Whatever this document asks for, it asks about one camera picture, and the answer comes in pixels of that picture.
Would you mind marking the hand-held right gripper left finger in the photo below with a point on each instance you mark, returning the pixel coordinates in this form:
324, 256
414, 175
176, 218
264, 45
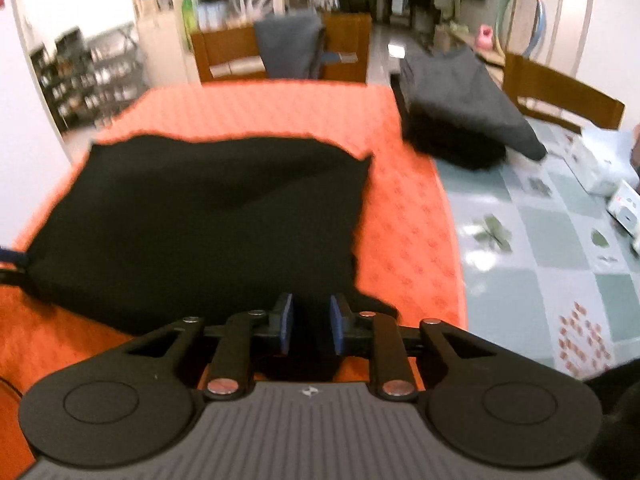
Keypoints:
286, 324

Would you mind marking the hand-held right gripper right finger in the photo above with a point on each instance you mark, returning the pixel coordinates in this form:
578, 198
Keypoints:
336, 325

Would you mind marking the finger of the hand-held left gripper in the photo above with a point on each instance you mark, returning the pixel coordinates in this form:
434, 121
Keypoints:
11, 258

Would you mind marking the black garment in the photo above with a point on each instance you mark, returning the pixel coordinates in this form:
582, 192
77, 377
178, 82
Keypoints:
200, 225

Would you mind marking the dark grey folded clothes pile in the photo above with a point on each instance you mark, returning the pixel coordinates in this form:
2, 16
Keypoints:
460, 105

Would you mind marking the orange quilted mat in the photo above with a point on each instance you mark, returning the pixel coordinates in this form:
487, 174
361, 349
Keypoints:
410, 240

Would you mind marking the black metal storage rack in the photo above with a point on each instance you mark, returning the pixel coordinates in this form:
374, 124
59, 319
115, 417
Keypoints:
85, 75

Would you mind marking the checkered leaf print tablecloth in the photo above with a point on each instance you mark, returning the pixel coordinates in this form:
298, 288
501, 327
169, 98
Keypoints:
540, 260

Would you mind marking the wooden chair with grey cloth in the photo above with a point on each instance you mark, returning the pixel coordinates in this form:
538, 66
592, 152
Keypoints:
225, 50

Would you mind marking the green bottle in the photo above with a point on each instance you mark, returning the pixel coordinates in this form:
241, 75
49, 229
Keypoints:
189, 19

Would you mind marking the white shelving unit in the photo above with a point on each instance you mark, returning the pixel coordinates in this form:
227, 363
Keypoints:
165, 0

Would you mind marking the white box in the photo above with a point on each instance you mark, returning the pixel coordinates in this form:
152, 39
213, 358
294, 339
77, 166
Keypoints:
595, 162

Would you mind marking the small white carton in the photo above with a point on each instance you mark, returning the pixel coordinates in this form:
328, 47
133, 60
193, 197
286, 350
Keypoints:
624, 207

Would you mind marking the pink toy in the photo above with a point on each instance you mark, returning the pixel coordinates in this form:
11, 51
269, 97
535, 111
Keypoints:
484, 37

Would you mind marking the hula hoop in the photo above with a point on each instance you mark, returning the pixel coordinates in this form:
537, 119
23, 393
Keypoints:
523, 15

